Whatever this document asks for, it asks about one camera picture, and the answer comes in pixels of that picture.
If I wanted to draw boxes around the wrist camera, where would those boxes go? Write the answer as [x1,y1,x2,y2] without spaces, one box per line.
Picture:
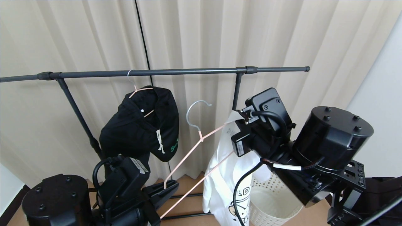
[236,87,296,148]
[93,155,150,217]

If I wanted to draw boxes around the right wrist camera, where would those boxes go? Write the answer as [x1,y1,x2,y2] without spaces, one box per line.
[236,87,296,148]

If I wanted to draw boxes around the pink clothes hanger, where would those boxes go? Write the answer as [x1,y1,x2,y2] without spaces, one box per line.
[160,100,236,219]
[127,70,155,118]

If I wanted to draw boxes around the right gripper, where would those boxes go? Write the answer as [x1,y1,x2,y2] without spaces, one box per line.
[231,126,335,208]

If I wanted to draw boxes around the black clothes rack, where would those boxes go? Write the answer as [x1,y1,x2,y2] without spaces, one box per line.
[0,66,311,220]

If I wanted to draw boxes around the black shorts with white cords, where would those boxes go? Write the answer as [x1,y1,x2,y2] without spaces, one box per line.
[99,85,180,182]

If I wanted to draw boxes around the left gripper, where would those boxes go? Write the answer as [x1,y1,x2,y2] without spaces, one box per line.
[104,195,161,226]

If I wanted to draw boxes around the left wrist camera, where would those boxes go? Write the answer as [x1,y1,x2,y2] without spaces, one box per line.
[93,155,150,217]

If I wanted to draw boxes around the white laundry basket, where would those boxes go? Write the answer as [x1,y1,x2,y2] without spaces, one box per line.
[250,171,303,226]

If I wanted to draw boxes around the white garment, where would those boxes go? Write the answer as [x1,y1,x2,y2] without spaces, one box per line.
[203,110,271,226]

